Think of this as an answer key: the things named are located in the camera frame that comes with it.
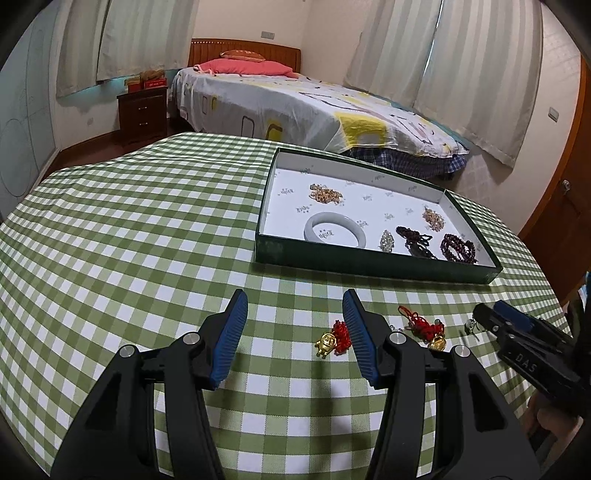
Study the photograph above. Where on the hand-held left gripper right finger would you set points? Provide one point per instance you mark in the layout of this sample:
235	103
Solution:
362	341

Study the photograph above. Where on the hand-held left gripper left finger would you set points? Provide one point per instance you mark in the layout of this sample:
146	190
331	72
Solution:
228	341

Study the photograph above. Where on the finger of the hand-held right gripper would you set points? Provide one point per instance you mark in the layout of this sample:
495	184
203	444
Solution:
515	316
487	318

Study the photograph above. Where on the small silver flower brooch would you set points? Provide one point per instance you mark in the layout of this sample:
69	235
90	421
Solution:
471	326

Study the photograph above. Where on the crystal leaf brooch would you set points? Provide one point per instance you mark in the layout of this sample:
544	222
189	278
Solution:
387	241

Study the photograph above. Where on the pale jade bangle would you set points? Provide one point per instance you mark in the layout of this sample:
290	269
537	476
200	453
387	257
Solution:
310	228

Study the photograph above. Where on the green cardboard box tray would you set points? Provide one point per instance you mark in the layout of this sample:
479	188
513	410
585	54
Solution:
295	203

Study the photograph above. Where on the person's right hand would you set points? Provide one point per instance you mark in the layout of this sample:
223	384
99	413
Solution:
549	420

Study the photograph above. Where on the red knot gold charm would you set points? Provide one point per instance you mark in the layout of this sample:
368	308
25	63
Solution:
422	325

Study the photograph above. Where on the wooden door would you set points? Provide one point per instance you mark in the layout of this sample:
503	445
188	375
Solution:
558	221

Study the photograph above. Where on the green checked tablecloth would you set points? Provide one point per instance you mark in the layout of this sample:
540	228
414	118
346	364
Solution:
138	240

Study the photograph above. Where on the blue plaid under sheet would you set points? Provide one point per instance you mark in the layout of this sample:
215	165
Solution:
406	164

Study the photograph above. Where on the patterned white bed sheet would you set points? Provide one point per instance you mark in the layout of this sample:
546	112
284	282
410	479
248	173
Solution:
286	110

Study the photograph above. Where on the white striped curtain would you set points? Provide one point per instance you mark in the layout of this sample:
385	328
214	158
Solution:
147	37
485	78
392	50
78	50

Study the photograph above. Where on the dark wooden nightstand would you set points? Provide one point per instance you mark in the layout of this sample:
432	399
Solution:
141	115

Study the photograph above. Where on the small red box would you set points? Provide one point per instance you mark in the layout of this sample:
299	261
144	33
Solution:
134	85

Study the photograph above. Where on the pink pillow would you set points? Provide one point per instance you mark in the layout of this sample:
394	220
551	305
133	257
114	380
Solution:
244	68

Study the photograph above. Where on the orange cushion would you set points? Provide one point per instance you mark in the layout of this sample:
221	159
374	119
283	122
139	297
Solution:
242	55

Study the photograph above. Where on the glass sliding door wardrobe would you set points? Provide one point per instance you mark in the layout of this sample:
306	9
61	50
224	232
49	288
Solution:
18	138

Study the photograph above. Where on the wooden bed headboard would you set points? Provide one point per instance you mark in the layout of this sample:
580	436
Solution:
207	48

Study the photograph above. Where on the wall light switch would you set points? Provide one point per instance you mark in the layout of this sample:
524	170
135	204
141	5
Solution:
553	114

